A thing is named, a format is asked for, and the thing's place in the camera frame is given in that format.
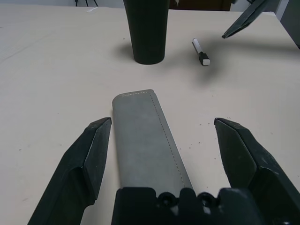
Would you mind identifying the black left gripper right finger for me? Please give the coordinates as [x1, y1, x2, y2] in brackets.
[213, 118, 300, 225]

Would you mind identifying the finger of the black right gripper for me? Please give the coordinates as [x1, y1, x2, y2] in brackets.
[222, 0, 282, 39]

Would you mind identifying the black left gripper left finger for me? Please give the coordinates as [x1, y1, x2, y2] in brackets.
[27, 117, 112, 225]

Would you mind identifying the white pen black tip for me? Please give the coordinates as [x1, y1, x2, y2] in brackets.
[192, 38, 211, 67]

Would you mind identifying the grey glasses case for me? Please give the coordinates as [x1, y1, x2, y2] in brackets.
[112, 88, 194, 191]

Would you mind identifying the black plastic cup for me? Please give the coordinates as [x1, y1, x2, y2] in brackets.
[123, 0, 170, 66]

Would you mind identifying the black tripod stand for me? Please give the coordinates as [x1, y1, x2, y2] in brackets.
[74, 0, 99, 7]

